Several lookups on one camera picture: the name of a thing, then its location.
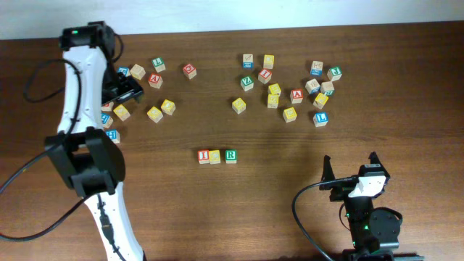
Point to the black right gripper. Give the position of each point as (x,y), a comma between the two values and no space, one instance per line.
(341,192)

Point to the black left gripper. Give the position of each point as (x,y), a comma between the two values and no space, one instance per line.
(133,90)

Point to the red letter a block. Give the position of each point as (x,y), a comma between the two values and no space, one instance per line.
(296,96)
(155,80)

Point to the red letter i block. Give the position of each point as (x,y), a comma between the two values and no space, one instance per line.
(203,156)
(264,76)

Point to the yellow letter C block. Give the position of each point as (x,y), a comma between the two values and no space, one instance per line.
(214,156)

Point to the green letter R block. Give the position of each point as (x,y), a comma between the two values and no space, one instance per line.
(231,156)

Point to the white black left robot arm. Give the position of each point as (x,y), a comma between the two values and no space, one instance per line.
(86,158)

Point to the blue block top left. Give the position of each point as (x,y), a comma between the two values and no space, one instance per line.
(124,70)

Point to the red letter M block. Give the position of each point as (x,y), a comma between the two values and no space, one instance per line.
(107,107)

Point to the yellow block far left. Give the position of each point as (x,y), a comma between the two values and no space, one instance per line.
(121,112)

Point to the plain wooden block left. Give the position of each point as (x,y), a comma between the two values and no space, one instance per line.
(137,72)

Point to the blue letter H block upper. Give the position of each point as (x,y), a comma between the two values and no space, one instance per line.
(107,120)

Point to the blue letter h block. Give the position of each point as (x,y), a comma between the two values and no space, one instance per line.
(107,120)
(114,136)

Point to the yellow block left lower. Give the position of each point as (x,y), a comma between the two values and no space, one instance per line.
(155,114)

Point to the blue letter H block lower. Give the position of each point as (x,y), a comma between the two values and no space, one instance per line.
(114,136)

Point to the green letter L block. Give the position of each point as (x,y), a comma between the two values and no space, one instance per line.
(158,64)

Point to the yellow block left upper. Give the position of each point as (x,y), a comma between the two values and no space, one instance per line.
(168,107)

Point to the blue letter L block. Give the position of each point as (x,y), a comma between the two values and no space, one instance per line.
(320,119)

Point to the yellow block tilted right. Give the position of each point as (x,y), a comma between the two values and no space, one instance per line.
(320,100)

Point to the red letter C block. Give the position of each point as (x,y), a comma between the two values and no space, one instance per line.
(189,71)

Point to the yellow block lower right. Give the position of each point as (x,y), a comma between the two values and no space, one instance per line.
(289,114)

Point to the wooden block green edge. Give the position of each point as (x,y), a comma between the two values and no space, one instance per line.
(327,88)

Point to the wooden block blue edge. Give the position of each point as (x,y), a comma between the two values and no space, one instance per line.
(312,86)

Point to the green letter J block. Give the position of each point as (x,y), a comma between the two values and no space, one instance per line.
(334,73)

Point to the yellow block middle lower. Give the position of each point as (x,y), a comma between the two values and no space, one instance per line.
(273,100)

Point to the wooden block blue bottom right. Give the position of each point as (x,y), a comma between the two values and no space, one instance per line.
(316,68)

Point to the yellow block middle upper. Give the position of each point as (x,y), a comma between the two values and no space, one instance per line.
(274,89)

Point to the green letter Z block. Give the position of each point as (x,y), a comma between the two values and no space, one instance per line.
(247,83)

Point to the wooden block blue side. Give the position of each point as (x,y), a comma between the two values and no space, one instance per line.
(247,61)

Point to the yellow block top centre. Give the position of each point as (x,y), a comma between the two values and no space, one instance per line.
(268,61)

